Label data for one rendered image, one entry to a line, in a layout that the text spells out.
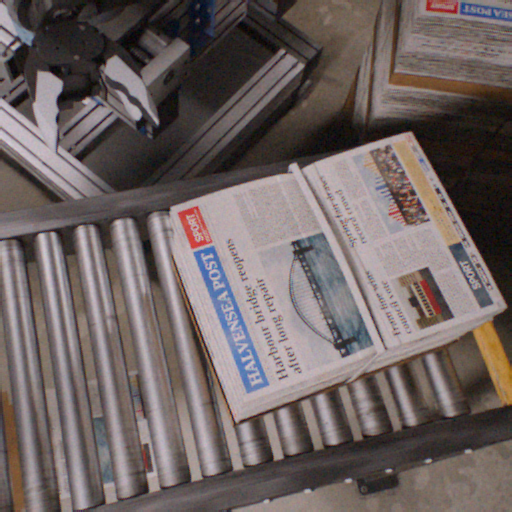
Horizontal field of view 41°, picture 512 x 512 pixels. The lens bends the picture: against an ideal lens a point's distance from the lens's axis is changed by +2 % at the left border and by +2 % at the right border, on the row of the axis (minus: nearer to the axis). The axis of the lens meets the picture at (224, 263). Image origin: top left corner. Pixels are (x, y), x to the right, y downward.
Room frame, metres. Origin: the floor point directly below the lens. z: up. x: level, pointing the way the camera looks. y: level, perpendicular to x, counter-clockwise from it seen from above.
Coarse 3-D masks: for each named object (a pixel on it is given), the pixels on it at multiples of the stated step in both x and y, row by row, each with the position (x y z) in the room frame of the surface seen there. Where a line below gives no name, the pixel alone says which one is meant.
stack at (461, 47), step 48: (384, 0) 1.34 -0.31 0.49; (432, 0) 1.02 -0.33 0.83; (480, 0) 1.04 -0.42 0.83; (384, 48) 1.17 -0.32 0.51; (432, 48) 0.99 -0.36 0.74; (480, 48) 0.99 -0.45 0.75; (384, 96) 0.99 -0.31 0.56; (432, 96) 0.99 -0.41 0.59; (480, 144) 0.99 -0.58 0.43; (480, 192) 0.99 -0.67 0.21
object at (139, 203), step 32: (288, 160) 0.65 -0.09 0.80; (320, 160) 0.66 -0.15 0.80; (128, 192) 0.54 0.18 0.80; (160, 192) 0.55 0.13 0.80; (192, 192) 0.56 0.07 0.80; (0, 224) 0.44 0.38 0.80; (32, 224) 0.45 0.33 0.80; (64, 224) 0.46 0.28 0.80; (96, 224) 0.47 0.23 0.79; (32, 256) 0.43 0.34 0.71
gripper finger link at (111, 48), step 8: (104, 40) 0.50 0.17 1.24; (112, 40) 0.50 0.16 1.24; (104, 48) 0.49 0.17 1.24; (112, 48) 0.49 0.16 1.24; (120, 48) 0.49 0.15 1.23; (104, 56) 0.48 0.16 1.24; (112, 56) 0.48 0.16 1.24; (120, 56) 0.48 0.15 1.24; (128, 56) 0.48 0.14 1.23; (104, 64) 0.48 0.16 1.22; (128, 64) 0.47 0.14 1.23; (136, 72) 0.47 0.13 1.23
